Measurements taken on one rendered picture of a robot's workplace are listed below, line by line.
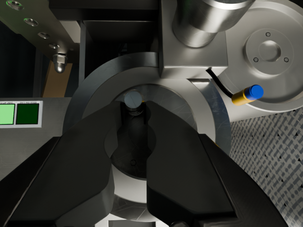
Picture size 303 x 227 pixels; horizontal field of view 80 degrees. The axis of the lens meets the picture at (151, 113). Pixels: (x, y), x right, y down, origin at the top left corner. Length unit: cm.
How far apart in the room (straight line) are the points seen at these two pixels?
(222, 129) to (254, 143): 17
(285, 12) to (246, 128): 19
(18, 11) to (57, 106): 23
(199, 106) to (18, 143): 50
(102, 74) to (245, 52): 14
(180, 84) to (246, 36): 9
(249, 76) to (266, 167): 16
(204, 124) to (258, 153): 19
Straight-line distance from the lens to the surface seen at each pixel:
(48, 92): 206
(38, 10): 41
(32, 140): 56
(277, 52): 23
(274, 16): 25
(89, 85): 17
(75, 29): 21
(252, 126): 35
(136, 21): 19
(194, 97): 16
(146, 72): 16
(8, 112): 59
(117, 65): 17
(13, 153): 59
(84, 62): 19
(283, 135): 29
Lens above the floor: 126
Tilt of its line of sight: 8 degrees down
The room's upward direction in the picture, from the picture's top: 179 degrees clockwise
